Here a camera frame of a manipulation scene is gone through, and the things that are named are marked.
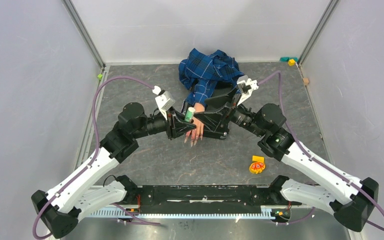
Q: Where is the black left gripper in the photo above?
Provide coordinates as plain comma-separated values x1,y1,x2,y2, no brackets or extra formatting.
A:
132,106,197,140

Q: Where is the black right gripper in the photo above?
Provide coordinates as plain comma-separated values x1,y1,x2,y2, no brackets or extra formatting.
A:
193,86,266,138

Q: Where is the white cap nail polish bottle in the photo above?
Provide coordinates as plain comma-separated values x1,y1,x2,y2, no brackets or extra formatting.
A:
184,107,196,123

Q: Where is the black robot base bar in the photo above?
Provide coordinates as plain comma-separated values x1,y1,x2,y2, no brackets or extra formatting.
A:
116,175,289,214

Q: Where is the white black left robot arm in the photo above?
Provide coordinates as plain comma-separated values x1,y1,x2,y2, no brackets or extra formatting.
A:
31,102,196,240

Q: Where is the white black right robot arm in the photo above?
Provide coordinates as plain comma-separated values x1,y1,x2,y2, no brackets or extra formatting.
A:
195,91,379,232

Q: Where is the fake hand with painted nails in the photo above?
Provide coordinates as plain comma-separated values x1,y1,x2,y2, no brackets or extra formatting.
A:
184,102,205,147

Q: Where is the black ribbed block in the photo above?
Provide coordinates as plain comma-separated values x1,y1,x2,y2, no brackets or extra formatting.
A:
181,79,234,144

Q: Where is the blue plaid shirt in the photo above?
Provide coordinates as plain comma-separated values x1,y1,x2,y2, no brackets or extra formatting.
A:
178,48,245,106

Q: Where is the yellow orange toy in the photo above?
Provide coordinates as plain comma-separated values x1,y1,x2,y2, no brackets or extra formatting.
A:
248,155,266,174

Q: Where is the teal block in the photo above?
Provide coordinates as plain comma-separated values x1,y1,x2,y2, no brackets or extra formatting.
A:
279,56,299,62

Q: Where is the yellow cube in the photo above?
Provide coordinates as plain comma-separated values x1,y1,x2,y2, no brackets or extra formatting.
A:
287,58,296,66

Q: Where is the tan wooden cube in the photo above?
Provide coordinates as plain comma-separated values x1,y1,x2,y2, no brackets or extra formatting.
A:
302,78,310,86

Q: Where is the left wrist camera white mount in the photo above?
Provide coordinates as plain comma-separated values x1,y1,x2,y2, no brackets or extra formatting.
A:
152,85,176,121

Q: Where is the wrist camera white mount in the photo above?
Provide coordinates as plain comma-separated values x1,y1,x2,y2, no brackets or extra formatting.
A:
152,85,176,121
236,75,259,105

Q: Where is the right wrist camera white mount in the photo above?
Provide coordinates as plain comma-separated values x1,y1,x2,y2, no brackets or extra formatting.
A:
236,75,259,105

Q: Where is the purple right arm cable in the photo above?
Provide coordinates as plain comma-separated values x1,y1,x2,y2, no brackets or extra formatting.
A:
257,70,384,233

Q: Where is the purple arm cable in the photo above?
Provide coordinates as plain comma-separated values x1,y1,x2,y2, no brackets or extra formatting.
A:
32,75,155,240
257,70,384,233

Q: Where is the white slotted cable rail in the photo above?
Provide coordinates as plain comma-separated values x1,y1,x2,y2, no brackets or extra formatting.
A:
89,206,276,220

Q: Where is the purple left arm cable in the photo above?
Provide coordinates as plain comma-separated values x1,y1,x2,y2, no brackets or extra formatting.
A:
32,75,155,240

